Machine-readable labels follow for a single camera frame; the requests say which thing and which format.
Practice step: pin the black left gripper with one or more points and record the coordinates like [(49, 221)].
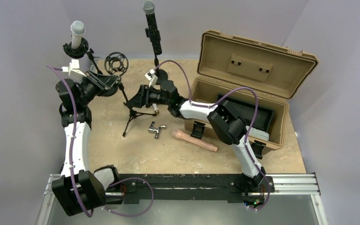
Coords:
[(101, 82)]

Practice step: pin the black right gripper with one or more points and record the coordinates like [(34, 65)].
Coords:
[(142, 98)]

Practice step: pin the white plastic faucet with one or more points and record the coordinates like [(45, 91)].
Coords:
[(155, 109)]

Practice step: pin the black tripod microphone stand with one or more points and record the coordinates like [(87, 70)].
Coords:
[(116, 64)]

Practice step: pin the pink rose-gold microphone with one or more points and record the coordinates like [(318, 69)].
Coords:
[(180, 135)]

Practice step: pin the white silver microphone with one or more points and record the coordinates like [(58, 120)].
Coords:
[(78, 30)]

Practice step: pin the black speckled microphone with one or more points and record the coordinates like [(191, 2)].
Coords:
[(149, 9)]

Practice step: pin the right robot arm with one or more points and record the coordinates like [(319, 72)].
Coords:
[(228, 124)]

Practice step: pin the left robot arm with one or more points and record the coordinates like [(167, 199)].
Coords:
[(79, 190)]

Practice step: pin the black round-base stand centre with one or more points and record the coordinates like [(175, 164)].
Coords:
[(159, 73)]

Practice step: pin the black round-base stand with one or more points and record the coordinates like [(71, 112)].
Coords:
[(78, 53), (159, 73)]

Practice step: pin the black round-base stand left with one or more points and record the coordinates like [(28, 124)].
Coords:
[(78, 53)]

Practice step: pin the chrome metal faucet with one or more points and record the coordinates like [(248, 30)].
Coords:
[(156, 130)]

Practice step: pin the tan plastic tool case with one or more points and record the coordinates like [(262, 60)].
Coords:
[(251, 73)]

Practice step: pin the grey device in case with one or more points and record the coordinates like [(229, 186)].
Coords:
[(259, 135)]

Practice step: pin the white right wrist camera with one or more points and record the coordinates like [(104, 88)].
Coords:
[(151, 77)]

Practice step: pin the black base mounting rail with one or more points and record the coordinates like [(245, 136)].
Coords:
[(232, 188)]

